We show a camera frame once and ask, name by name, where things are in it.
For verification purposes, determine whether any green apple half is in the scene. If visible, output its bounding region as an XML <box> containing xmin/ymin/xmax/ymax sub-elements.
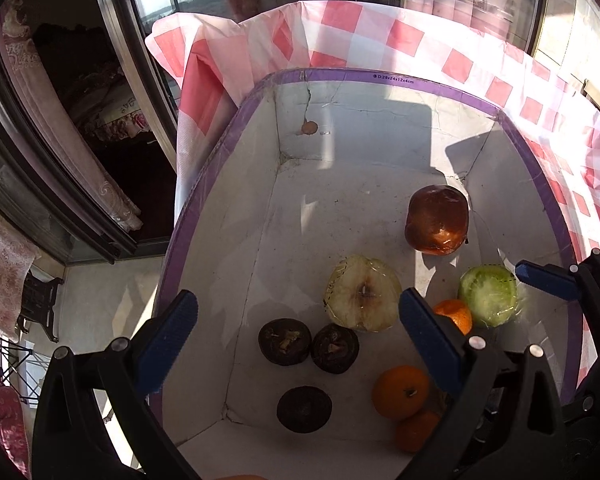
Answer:
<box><xmin>458</xmin><ymin>264</ymin><xmax>518</xmax><ymax>327</ymax></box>

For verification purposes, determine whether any small orange tangerine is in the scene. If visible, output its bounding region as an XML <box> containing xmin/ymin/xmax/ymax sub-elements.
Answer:
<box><xmin>434</xmin><ymin>299</ymin><xmax>472</xmax><ymax>335</ymax></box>
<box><xmin>393</xmin><ymin>408</ymin><xmax>442</xmax><ymax>455</ymax></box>

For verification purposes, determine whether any large orange tangerine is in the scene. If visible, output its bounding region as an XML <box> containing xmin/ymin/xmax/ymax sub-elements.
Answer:
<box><xmin>372</xmin><ymin>365</ymin><xmax>431</xmax><ymax>420</ymax></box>

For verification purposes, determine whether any large dark red apple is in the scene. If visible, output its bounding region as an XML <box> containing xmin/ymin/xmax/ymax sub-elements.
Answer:
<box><xmin>404</xmin><ymin>185</ymin><xmax>469</xmax><ymax>256</ymax></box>

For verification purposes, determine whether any yellow apple half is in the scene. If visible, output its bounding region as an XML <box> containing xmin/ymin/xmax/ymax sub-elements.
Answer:
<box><xmin>323</xmin><ymin>255</ymin><xmax>402</xmax><ymax>333</ymax></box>

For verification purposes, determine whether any black folding stool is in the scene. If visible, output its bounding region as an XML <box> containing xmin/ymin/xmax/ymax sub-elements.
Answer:
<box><xmin>17</xmin><ymin>272</ymin><xmax>65</xmax><ymax>344</ymax></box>

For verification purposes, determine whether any purple storage box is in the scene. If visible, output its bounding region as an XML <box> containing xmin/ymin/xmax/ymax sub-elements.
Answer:
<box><xmin>156</xmin><ymin>70</ymin><xmax>576</xmax><ymax>479</ymax></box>

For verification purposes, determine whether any red white checkered tablecloth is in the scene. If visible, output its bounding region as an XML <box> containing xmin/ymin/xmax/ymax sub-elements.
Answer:
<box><xmin>144</xmin><ymin>0</ymin><xmax>600</xmax><ymax>391</ymax></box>

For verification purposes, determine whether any window frame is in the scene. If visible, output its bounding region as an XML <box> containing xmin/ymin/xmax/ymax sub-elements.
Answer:
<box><xmin>0</xmin><ymin>0</ymin><xmax>546</xmax><ymax>263</ymax></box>

